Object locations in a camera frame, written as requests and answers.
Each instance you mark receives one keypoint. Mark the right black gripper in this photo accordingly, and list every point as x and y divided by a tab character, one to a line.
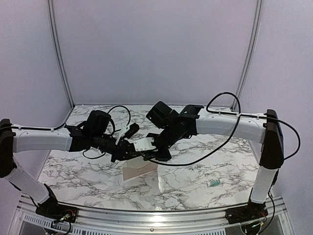
166	156

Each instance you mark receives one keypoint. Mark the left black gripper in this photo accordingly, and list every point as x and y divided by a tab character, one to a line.
122	147

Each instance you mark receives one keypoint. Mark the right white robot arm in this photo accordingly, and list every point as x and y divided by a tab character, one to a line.
260	128

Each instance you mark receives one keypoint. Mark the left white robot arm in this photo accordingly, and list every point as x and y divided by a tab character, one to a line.
15	139

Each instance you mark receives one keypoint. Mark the small green white sticker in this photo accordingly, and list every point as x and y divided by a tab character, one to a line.
213	183

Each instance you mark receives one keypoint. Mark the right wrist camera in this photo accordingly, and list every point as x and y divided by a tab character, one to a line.
144	144

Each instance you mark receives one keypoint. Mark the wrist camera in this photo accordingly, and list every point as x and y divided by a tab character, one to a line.
144	144
127	132

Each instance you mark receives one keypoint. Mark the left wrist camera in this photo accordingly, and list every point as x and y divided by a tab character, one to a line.
127	132

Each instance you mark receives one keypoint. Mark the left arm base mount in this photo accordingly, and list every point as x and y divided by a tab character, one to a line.
55	210

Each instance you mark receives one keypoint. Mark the aluminium front rail frame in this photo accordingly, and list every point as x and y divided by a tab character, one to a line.
97	221

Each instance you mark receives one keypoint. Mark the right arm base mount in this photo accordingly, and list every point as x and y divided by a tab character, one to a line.
251	211

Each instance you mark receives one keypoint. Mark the left aluminium corner post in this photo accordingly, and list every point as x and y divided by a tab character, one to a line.
58	52

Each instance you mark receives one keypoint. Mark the aluminium corner post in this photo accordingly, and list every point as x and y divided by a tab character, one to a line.
250	48
58	52

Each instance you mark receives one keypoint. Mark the right aluminium corner post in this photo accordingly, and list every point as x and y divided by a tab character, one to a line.
250	48

